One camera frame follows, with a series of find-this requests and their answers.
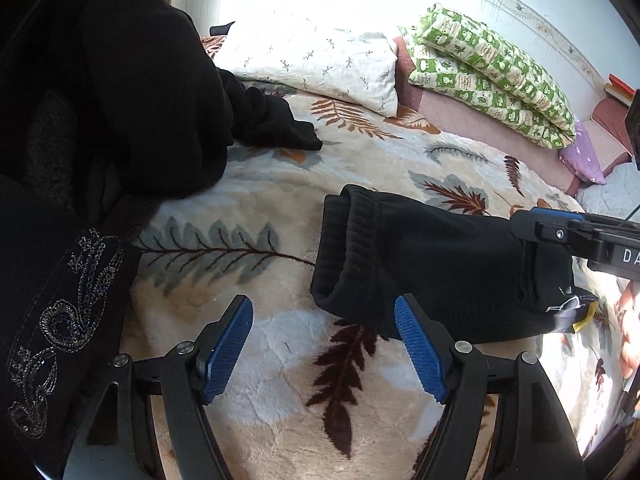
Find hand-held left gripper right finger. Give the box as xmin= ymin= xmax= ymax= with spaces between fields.
xmin=394 ymin=294 xmax=588 ymax=480

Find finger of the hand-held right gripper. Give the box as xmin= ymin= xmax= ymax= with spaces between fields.
xmin=510 ymin=207 xmax=586 ymax=244

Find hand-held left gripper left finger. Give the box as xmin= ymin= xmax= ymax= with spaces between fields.
xmin=62 ymin=294 xmax=255 ymax=480

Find black pants with yellow patch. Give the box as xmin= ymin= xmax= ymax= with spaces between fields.
xmin=310 ymin=184 xmax=598 ymax=346

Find pale blue quilted blanket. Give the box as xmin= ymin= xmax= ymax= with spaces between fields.
xmin=575 ymin=162 xmax=640 ymax=221

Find purple floral pillow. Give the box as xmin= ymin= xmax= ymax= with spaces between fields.
xmin=557 ymin=120 xmax=607 ymax=185

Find pink quilted bed sheet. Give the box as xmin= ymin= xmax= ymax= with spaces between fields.
xmin=392 ymin=35 xmax=633 ymax=196

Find beige book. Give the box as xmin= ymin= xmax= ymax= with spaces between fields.
xmin=602 ymin=84 xmax=633 ymax=109

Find leaf print fleece blanket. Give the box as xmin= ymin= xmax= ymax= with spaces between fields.
xmin=120 ymin=35 xmax=640 ymax=480

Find green patterned folded quilt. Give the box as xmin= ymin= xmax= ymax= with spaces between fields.
xmin=400 ymin=2 xmax=576 ymax=150

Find black sequined garment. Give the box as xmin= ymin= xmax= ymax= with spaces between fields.
xmin=0 ymin=200 xmax=143 ymax=480

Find black knit garment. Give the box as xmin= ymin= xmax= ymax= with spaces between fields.
xmin=0 ymin=0 xmax=323 ymax=246

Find white sprig print pillow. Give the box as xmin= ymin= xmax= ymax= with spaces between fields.
xmin=210 ymin=12 xmax=401 ymax=117

